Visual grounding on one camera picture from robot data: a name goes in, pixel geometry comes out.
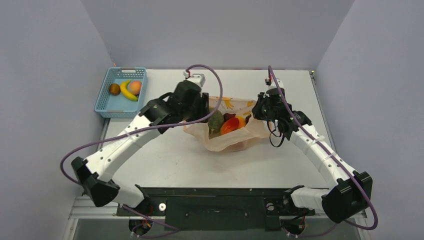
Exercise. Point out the translucent orange plastic bag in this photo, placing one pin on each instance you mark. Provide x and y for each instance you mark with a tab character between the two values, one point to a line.
237	140

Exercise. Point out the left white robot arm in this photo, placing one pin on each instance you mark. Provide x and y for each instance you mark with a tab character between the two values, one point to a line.
96	172

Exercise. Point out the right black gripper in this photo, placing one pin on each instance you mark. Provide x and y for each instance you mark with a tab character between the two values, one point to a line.
259	108

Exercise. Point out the orange peach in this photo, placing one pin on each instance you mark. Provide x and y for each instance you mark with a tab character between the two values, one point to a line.
134	87

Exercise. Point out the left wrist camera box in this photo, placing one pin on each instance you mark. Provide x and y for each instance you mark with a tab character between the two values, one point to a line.
196	78

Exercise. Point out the dark purple fruit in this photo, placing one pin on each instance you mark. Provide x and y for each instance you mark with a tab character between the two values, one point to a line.
228	116

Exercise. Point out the yellow banana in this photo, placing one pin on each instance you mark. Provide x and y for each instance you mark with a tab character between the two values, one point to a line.
126	93

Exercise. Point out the red yellow mango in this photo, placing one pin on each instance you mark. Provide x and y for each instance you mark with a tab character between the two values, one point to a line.
230	125

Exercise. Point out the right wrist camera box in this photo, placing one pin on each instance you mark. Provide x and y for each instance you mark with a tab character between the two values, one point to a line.
273	84

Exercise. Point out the aluminium frame rail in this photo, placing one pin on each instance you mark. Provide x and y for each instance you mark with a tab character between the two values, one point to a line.
84	208

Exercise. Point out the green netted melon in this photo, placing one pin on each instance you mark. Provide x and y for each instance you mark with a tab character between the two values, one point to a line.
215	122

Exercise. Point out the blue plastic basket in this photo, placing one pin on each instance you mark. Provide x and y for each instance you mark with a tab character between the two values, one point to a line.
109	106

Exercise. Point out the brown kiwi fruit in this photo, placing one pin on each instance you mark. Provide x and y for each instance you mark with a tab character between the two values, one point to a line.
114	89

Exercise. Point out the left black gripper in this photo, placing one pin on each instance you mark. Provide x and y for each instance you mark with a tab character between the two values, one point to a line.
202	102

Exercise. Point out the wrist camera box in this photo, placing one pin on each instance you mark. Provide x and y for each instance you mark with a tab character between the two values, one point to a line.
196	78
273	84

